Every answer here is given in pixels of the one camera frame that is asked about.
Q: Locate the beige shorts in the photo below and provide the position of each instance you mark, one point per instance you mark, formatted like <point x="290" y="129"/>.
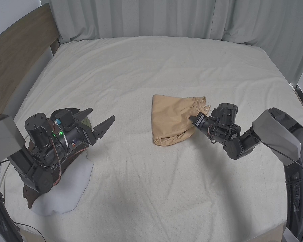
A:
<point x="171" y="117"/>

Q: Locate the bed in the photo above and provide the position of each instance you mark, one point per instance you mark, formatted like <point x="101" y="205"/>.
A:
<point x="166" y="59"/>

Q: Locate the black garment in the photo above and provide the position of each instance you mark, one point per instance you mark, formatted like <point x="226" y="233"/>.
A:
<point x="72" y="109"/>

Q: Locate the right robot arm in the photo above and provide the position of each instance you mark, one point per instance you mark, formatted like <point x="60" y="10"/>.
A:
<point x="275" y="125"/>

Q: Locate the white garment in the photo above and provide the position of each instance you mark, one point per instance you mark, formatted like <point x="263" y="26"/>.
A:
<point x="70" y="185"/>

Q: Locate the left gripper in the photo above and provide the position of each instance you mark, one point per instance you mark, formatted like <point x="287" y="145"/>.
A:
<point x="75" y="137"/>

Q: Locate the brown garment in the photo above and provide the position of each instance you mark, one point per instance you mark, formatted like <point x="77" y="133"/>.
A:
<point x="29" y="197"/>

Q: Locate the pale grey-green curtain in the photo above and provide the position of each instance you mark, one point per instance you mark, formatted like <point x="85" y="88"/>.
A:
<point x="267" y="14"/>
<point x="128" y="9"/>

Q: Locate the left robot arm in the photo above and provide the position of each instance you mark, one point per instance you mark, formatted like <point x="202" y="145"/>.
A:
<point x="2" y="135"/>

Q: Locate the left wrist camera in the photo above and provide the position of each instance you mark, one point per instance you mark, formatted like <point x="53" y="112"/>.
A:
<point x="64" y="118"/>

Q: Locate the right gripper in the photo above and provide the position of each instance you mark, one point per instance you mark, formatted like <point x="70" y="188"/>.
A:
<point x="203" y="122"/>

